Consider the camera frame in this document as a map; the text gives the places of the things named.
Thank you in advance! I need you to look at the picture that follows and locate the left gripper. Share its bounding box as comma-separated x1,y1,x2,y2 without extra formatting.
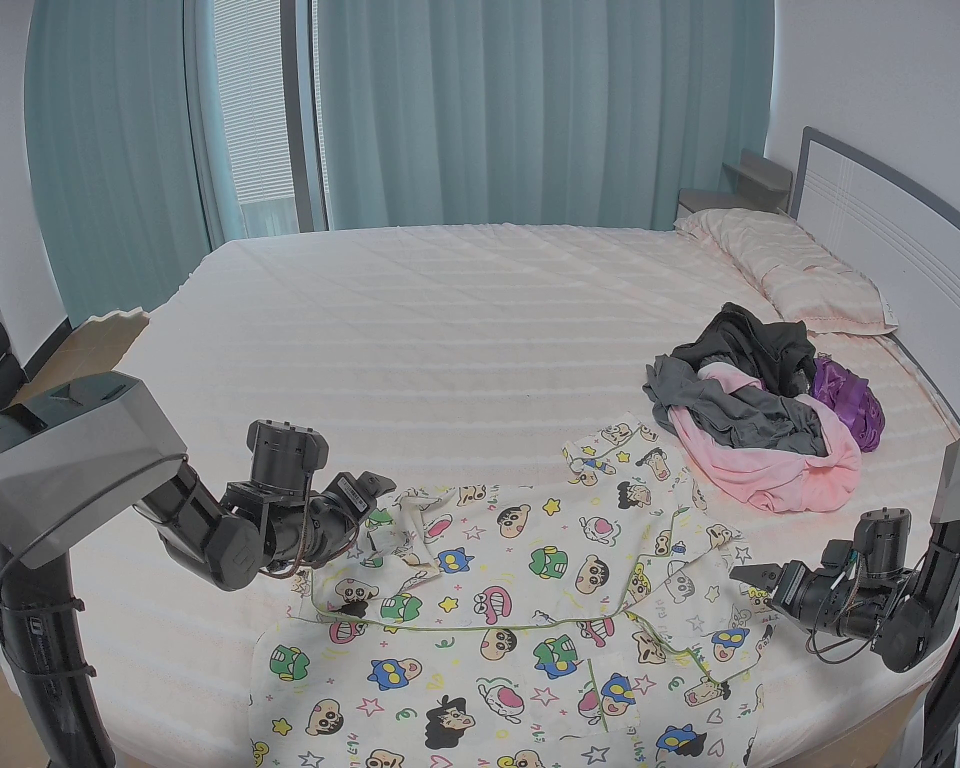
306,471,397,564

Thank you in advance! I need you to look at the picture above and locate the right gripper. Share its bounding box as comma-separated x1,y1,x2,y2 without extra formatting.
729,558,858,628

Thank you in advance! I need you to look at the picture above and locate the white printed pyjama top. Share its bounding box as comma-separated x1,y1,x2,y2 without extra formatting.
247,420,774,768

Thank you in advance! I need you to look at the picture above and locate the pile of clothes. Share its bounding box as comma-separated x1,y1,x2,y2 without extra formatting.
643,302,886,515

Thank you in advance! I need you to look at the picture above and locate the bed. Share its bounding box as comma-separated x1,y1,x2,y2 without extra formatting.
0,126,960,768

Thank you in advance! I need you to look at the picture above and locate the pink pillow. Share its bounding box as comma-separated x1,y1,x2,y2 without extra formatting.
673,208,900,336

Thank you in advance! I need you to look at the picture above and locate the window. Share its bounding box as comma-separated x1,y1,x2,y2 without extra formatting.
213,0,331,241

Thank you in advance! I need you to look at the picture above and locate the grey bedside table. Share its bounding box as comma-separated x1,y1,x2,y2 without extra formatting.
676,147,795,220

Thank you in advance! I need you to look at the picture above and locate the blue-green curtain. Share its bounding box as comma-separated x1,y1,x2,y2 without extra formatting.
22,0,219,324
318,0,774,230

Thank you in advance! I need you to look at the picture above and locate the black cable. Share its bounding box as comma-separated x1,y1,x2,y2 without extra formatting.
806,632,876,667

